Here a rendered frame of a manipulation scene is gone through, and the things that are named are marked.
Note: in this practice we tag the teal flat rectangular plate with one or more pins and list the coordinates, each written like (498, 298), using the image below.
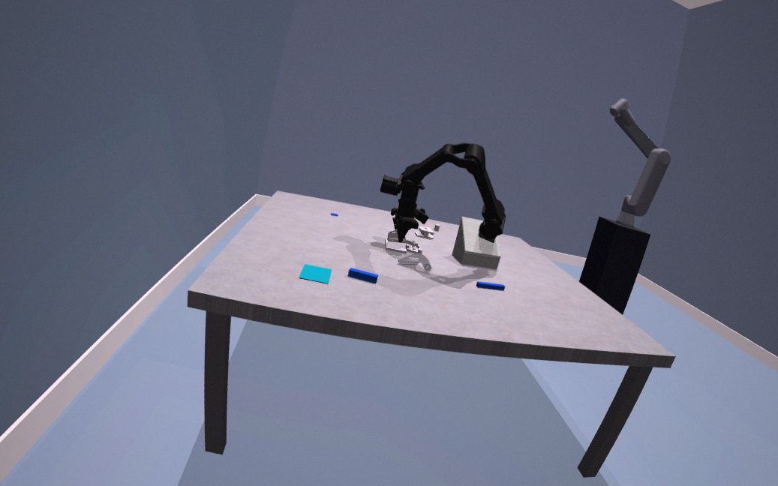
(313, 273)

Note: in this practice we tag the blue rectangular block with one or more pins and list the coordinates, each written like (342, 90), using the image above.
(493, 286)
(362, 275)

